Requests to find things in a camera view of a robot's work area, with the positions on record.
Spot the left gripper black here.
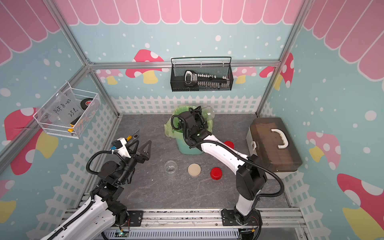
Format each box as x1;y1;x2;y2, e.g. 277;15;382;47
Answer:
118;139;152;184

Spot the peanut jar beige lid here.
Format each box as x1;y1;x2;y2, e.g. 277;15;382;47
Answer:
165;160;179;176

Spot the peanut jar red lid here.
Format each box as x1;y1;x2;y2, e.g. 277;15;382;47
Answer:
224;141;235;149
202;106;215;121

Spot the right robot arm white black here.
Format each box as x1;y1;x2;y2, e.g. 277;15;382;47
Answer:
171;106;285;226

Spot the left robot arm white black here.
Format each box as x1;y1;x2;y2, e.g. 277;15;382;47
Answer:
44;138;152;240

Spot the yellow black screwdriver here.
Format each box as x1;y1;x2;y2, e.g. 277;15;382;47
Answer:
126;130;140;143

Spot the green plastic bin liner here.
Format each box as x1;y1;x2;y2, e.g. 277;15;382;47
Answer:
164;105;214;139

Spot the green trash bin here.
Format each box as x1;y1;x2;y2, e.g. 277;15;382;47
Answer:
174;132;203;155

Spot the socket wrench set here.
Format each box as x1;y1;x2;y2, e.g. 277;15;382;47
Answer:
184;71;232;91

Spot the yellow utility knife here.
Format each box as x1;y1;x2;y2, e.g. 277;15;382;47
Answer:
67;116;82;135

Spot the black tape roll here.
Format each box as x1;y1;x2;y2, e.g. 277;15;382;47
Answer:
81;98;94;110

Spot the brown lidded tool box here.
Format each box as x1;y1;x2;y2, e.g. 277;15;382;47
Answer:
246;118;303;178

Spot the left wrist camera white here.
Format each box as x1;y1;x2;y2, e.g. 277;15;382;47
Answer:
110;138;131;158

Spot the black wire mesh basket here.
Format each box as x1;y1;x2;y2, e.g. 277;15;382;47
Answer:
170;57;234;92

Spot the clear wall bin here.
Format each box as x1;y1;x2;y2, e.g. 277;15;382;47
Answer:
33;82;101;139

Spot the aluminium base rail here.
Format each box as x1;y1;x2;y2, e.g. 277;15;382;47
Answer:
55;206;310;240

